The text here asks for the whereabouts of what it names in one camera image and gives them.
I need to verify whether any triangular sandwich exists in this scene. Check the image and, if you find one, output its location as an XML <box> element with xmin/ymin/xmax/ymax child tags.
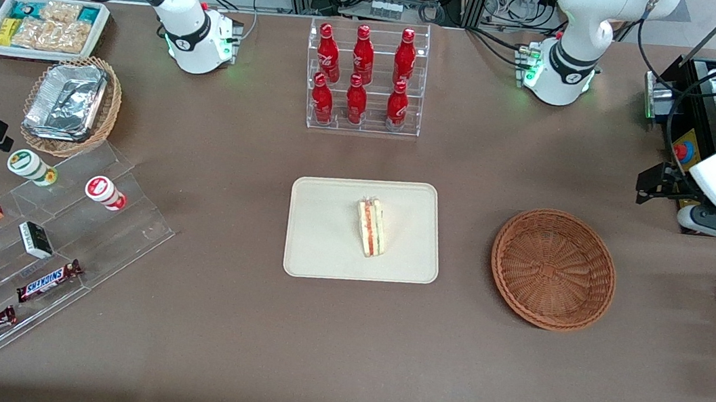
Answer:
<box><xmin>351</xmin><ymin>195</ymin><xmax>391</xmax><ymax>259</ymax></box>

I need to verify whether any light tan wicker basket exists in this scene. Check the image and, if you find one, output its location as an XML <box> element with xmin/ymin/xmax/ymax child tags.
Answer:
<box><xmin>18</xmin><ymin>49</ymin><xmax>126</xmax><ymax>163</ymax></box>

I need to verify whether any brown round wicker basket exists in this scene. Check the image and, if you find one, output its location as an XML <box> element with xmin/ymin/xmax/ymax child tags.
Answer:
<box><xmin>483</xmin><ymin>203</ymin><xmax>624</xmax><ymax>338</ymax></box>

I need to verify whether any beige plastic serving tray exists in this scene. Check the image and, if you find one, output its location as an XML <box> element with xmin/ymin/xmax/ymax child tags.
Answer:
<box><xmin>281</xmin><ymin>167</ymin><xmax>449</xmax><ymax>294</ymax></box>

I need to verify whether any green lid yogurt cup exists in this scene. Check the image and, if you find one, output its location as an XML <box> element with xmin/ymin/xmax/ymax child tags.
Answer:
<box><xmin>5</xmin><ymin>147</ymin><xmax>60</xmax><ymax>188</ymax></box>

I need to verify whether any silver foil pouch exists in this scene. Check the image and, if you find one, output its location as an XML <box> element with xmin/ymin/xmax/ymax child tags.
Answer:
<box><xmin>22</xmin><ymin>58</ymin><xmax>108</xmax><ymax>144</ymax></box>

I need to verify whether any white rectangular snack bin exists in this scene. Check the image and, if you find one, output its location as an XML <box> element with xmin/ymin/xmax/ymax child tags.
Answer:
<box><xmin>0</xmin><ymin>0</ymin><xmax>112</xmax><ymax>70</ymax></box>

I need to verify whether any yellow snack packet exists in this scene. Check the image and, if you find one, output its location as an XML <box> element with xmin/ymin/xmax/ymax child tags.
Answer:
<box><xmin>0</xmin><ymin>16</ymin><xmax>19</xmax><ymax>47</ymax></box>

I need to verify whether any clear cracker bag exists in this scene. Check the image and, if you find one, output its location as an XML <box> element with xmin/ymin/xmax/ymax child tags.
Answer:
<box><xmin>49</xmin><ymin>19</ymin><xmax>92</xmax><ymax>56</ymax></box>
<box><xmin>12</xmin><ymin>16</ymin><xmax>56</xmax><ymax>52</ymax></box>
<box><xmin>39</xmin><ymin>0</ymin><xmax>82</xmax><ymax>25</ymax></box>

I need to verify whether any small black carton box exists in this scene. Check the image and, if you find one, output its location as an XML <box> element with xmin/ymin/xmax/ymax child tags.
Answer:
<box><xmin>15</xmin><ymin>220</ymin><xmax>57</xmax><ymax>260</ymax></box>

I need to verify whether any red lid yogurt cup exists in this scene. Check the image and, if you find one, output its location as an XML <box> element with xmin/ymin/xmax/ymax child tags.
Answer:
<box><xmin>83</xmin><ymin>175</ymin><xmax>129</xmax><ymax>212</ymax></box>

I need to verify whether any clear acrylic stepped stand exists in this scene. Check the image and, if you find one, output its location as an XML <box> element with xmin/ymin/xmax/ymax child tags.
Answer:
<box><xmin>0</xmin><ymin>128</ymin><xmax>186</xmax><ymax>390</ymax></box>

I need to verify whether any red cola bottle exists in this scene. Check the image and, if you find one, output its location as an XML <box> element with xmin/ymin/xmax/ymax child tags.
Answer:
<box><xmin>313</xmin><ymin>22</ymin><xmax>346</xmax><ymax>83</ymax></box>
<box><xmin>384</xmin><ymin>79</ymin><xmax>412</xmax><ymax>129</ymax></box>
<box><xmin>309</xmin><ymin>71</ymin><xmax>338</xmax><ymax>125</ymax></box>
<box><xmin>349</xmin><ymin>23</ymin><xmax>379</xmax><ymax>86</ymax></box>
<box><xmin>342</xmin><ymin>73</ymin><xmax>371</xmax><ymax>126</ymax></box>
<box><xmin>392</xmin><ymin>26</ymin><xmax>419</xmax><ymax>85</ymax></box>

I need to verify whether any clear acrylic bottle rack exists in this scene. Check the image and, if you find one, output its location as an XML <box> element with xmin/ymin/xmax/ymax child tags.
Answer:
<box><xmin>298</xmin><ymin>11</ymin><xmax>433</xmax><ymax>142</ymax></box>

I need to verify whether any grey power strip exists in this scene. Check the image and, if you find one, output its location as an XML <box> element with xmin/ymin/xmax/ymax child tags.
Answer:
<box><xmin>370</xmin><ymin>0</ymin><xmax>403</xmax><ymax>21</ymax></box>

